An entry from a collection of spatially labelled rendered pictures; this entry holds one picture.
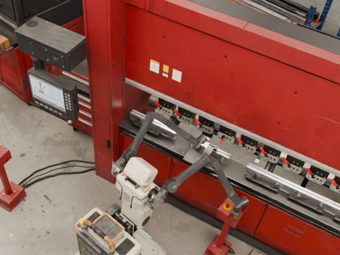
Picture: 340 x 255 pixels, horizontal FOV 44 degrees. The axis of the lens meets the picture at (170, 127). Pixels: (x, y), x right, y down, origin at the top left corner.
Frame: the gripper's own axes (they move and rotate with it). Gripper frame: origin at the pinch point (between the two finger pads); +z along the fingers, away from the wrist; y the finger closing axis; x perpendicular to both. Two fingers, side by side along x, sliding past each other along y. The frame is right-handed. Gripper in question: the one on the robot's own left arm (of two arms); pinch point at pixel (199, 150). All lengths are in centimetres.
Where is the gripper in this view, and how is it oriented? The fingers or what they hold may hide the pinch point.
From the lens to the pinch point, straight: 380.8
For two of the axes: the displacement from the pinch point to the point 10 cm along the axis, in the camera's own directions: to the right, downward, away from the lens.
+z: 1.8, 2.9, 9.4
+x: -4.6, 8.7, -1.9
